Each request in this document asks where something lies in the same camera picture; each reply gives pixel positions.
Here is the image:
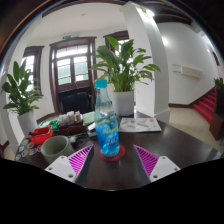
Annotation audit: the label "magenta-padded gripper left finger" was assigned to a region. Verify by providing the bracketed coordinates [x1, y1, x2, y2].
[44, 143, 96, 185]

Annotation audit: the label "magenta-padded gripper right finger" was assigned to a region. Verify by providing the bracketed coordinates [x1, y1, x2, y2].
[132, 143, 182, 184]

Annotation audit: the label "clear bottle with blue cap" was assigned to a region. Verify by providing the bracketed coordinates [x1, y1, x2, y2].
[93, 78, 120, 158]

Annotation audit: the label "grey-green ribbed cup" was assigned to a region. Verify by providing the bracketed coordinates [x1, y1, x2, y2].
[40, 134, 75, 164]

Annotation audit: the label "red plastic box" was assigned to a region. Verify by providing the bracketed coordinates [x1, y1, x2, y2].
[28, 125, 54, 146]

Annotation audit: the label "wooden box with sachets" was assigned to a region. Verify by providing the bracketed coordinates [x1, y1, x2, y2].
[57, 110, 85, 136]

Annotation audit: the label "flat round red coaster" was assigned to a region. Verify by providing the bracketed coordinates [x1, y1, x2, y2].
[98, 143, 127, 163]

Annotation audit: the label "green and white box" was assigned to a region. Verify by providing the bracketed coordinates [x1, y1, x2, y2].
[39, 119, 60, 130]

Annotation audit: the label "light green cloth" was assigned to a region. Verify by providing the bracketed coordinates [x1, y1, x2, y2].
[82, 111, 97, 127]

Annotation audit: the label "black chair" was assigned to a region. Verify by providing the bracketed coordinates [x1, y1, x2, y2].
[57, 86, 95, 115]

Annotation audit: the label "red carpeted stairs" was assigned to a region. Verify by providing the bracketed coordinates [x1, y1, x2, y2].
[192, 87, 218, 125]

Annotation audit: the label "potted plant in white pot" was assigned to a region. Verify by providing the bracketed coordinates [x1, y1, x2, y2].
[0, 59, 43, 136]
[89, 35, 162, 117]

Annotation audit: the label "dark wooden double door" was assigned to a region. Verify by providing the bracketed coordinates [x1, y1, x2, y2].
[49, 36, 98, 113]

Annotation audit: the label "dark-framed window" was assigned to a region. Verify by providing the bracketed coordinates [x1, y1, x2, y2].
[21, 45, 45, 96]
[103, 30, 131, 54]

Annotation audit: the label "white wall unit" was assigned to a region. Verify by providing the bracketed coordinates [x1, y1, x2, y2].
[171, 63, 204, 80]

